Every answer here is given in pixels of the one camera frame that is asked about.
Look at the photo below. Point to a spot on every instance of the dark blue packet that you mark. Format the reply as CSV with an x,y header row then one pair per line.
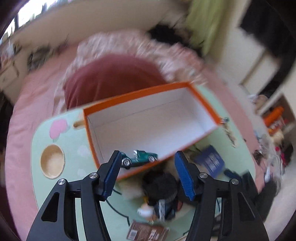
x,y
209,160

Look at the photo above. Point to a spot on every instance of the white nightstand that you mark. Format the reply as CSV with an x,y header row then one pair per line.
x,y
9,74

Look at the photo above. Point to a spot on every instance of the black hanging garment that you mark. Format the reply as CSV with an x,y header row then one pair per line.
x,y
266,27

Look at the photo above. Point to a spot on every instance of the black plush doll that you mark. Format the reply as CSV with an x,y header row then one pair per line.
x,y
159,185

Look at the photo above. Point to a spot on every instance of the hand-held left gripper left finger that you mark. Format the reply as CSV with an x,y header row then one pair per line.
x,y
113,176

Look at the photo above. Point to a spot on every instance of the orange cardboard box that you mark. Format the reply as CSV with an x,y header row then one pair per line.
x,y
150,125

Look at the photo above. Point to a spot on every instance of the pink floral quilt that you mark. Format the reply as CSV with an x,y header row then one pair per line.
x,y
175,58

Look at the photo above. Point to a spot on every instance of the cream louvered closet doors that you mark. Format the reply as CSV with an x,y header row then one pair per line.
x,y
254,67

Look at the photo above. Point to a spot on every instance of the window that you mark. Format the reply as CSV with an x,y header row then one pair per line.
x,y
25,16

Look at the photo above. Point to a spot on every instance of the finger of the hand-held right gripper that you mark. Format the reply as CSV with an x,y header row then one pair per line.
x,y
248,182

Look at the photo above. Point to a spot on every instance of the brown printed packet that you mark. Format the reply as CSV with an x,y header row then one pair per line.
x,y
148,231

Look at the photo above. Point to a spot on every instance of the green toy car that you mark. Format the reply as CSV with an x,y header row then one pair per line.
x,y
141,157

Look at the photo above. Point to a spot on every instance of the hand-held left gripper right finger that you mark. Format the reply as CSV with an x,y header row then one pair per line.
x,y
183,178

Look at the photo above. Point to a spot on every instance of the green hanging garment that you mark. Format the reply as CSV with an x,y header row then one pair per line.
x,y
208,20

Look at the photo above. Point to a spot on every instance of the black clothes pile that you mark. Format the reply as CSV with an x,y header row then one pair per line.
x,y
166,32

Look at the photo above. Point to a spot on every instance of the black candy wrapper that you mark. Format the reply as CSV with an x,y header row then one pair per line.
x,y
225,120

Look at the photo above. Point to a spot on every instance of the orange plastic toy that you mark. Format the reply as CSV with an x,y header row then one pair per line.
x,y
272,117

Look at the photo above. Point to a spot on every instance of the fluffy beige fur pom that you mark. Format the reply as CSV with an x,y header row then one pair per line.
x,y
171,165

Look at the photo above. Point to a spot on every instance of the mint cartoon print desktop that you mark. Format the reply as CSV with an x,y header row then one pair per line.
x,y
69,139

